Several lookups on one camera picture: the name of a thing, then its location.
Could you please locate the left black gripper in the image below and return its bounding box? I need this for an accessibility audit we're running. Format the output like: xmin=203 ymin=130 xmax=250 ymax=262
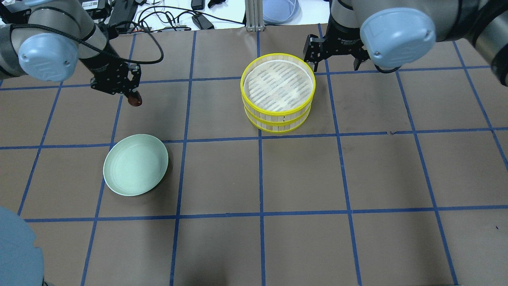
xmin=90 ymin=61 xmax=141 ymax=96

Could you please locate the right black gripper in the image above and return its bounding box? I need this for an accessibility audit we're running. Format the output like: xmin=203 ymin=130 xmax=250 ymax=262
xmin=303 ymin=20 xmax=369 ymax=72

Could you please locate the brown steamed bun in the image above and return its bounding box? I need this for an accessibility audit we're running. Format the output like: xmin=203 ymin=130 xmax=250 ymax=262
xmin=126 ymin=92 xmax=142 ymax=107

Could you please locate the yellow bamboo steamer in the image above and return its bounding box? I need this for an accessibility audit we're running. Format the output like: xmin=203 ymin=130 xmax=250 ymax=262
xmin=240 ymin=53 xmax=316 ymax=116
xmin=244 ymin=104 xmax=312 ymax=134

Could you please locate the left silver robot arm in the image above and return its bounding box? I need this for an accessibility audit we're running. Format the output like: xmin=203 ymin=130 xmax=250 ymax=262
xmin=0 ymin=0 xmax=141 ymax=106

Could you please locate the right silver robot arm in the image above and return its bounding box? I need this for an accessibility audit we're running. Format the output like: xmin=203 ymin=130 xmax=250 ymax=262
xmin=303 ymin=0 xmax=508 ymax=86

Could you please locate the blue plate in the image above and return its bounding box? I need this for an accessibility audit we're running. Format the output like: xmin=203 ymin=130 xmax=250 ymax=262
xmin=262 ymin=0 xmax=300 ymax=25

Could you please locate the light green plate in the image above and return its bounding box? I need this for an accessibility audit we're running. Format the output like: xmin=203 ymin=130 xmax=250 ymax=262
xmin=103 ymin=134 xmax=169 ymax=197

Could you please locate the black power adapter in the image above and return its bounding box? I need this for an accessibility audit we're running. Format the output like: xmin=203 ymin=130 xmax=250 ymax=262
xmin=192 ymin=14 xmax=215 ymax=30

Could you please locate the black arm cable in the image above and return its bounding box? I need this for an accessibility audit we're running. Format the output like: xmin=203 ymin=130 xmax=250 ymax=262
xmin=10 ymin=22 xmax=164 ymax=65

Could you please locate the aluminium frame post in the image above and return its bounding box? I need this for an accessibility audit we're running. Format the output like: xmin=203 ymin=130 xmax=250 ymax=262
xmin=245 ymin=0 xmax=265 ymax=31

